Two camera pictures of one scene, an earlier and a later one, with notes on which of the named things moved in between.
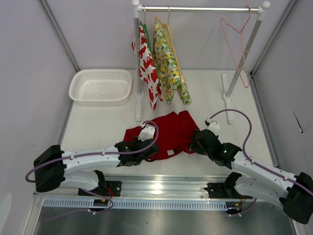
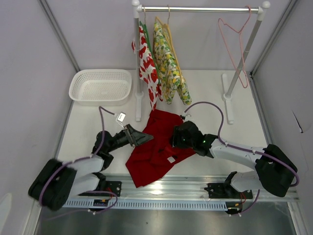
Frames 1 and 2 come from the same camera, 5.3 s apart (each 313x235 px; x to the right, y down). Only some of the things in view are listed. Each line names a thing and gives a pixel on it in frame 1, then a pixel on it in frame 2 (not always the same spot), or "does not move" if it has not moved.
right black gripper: x=198 y=150 -> x=176 y=138
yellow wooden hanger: x=168 y=26 does not move
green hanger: x=145 y=27 does not move
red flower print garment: x=148 y=71 does not move
